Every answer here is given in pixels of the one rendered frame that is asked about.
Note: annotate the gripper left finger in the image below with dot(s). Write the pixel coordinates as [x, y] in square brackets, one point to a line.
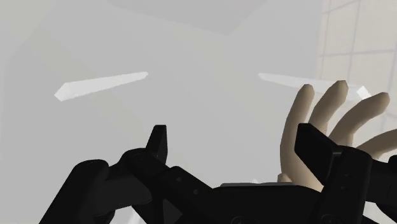
[139, 173]

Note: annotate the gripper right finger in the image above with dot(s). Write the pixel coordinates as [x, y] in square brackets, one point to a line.
[344, 173]

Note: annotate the beige hand-shaped figure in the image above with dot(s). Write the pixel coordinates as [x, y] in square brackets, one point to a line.
[338, 105]

